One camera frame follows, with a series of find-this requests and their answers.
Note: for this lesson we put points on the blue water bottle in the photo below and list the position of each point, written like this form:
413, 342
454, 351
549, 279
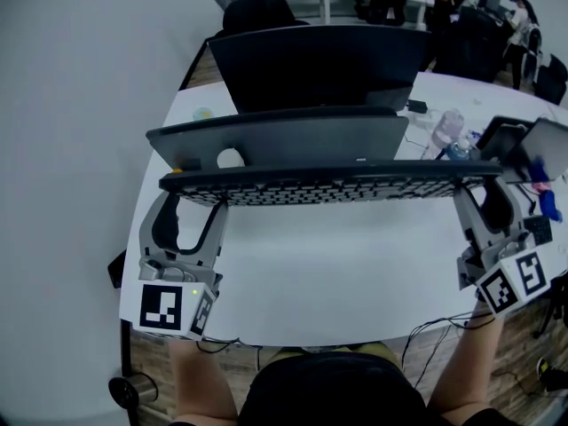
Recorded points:
457, 150

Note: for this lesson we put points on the person's black shoe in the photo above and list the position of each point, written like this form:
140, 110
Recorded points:
552, 375

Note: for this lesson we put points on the black power adapter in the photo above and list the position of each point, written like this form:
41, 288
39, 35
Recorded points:
417, 105

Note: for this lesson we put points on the person's left forearm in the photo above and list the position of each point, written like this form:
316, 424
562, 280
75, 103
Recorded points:
199, 380

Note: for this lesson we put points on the small black keypad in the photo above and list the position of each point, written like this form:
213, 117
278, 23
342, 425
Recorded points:
538, 230

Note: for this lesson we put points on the black mesh office chair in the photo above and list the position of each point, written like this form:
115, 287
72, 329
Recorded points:
259, 13

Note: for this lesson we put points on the black tablet stand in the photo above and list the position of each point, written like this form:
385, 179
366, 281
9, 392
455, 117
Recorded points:
499, 138

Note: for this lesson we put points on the person's black shirt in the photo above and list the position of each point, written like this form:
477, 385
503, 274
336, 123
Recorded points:
333, 393

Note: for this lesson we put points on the metal cylinder bin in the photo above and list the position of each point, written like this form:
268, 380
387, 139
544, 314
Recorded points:
133, 391

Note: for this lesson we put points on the black keyboard with white keys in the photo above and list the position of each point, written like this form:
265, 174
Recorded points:
328, 176

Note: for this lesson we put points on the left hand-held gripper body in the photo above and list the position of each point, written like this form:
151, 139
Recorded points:
162, 311

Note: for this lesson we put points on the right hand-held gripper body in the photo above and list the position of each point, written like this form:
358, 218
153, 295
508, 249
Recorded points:
517, 278

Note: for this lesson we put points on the grey laptop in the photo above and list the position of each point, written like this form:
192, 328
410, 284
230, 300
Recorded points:
548, 147

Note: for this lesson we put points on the blue cloth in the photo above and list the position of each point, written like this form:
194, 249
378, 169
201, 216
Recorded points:
550, 206

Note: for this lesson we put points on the dark grey monitor riser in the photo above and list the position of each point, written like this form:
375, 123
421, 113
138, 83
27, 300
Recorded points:
284, 142

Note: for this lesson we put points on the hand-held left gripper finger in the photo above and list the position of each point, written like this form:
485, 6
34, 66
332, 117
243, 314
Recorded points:
216, 231
147, 233

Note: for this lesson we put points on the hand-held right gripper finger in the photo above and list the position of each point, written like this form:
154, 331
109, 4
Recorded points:
471, 220
510, 220

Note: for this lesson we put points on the black computer monitor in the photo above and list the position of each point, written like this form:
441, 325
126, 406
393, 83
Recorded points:
319, 67

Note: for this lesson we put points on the pink plastic container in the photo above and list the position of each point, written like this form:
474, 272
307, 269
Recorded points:
447, 127

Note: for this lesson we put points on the person's right forearm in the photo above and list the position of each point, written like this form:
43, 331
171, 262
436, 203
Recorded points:
470, 362

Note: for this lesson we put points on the small round glass dish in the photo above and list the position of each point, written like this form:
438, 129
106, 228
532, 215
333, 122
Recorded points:
202, 113

